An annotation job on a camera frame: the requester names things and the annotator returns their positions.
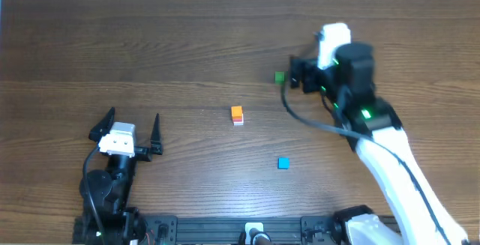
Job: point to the blue cube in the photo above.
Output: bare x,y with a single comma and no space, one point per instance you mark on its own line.
283,163

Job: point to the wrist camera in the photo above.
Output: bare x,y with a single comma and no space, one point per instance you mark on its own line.
118,140
333,40

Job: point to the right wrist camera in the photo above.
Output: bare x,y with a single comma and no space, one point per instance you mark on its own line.
333,40

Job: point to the green cube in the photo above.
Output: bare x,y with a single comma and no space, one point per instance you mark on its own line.
279,77

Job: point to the orange cube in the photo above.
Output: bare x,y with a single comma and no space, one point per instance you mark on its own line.
236,112

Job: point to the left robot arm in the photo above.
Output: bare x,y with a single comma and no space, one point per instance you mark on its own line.
108,192

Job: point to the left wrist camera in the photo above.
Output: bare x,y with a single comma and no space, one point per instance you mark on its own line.
118,140

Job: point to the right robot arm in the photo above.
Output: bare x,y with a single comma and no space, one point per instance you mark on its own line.
397,170

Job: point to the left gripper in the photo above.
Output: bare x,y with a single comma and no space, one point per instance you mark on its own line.
143,153

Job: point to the mounting rail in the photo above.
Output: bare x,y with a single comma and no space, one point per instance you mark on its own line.
217,230

